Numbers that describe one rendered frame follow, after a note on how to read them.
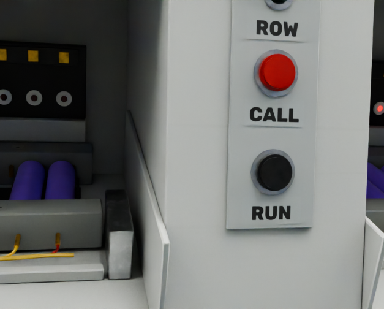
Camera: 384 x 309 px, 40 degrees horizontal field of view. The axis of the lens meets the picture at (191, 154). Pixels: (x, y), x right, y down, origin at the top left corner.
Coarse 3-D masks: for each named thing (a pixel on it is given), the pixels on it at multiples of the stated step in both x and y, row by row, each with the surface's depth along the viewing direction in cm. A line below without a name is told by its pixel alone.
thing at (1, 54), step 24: (0, 48) 36; (24, 48) 36; (48, 48) 37; (72, 48) 37; (0, 72) 37; (24, 72) 37; (48, 72) 37; (72, 72) 38; (24, 96) 38; (48, 96) 38; (72, 96) 38
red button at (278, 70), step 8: (272, 56) 23; (280, 56) 23; (264, 64) 23; (272, 64) 23; (280, 64) 23; (288, 64) 23; (264, 72) 23; (272, 72) 23; (280, 72) 23; (288, 72) 23; (264, 80) 23; (272, 80) 23; (280, 80) 23; (288, 80) 23; (272, 88) 23; (280, 88) 23
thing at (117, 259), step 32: (0, 128) 37; (32, 128) 38; (64, 128) 38; (128, 128) 37; (128, 160) 36; (96, 192) 37; (128, 192) 36; (128, 224) 27; (160, 224) 23; (0, 256) 28; (96, 256) 29; (128, 256) 27; (160, 256) 22; (0, 288) 26; (32, 288) 26; (64, 288) 26; (96, 288) 26; (128, 288) 27; (160, 288) 22
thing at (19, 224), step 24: (0, 216) 28; (24, 216) 28; (48, 216) 28; (72, 216) 29; (96, 216) 29; (0, 240) 28; (24, 240) 29; (48, 240) 29; (72, 240) 29; (96, 240) 29
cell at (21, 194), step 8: (24, 168) 35; (32, 168) 35; (40, 168) 36; (16, 176) 34; (24, 176) 33; (32, 176) 34; (40, 176) 35; (16, 184) 33; (24, 184) 32; (32, 184) 33; (40, 184) 34; (16, 192) 31; (24, 192) 31; (32, 192) 32; (40, 192) 33
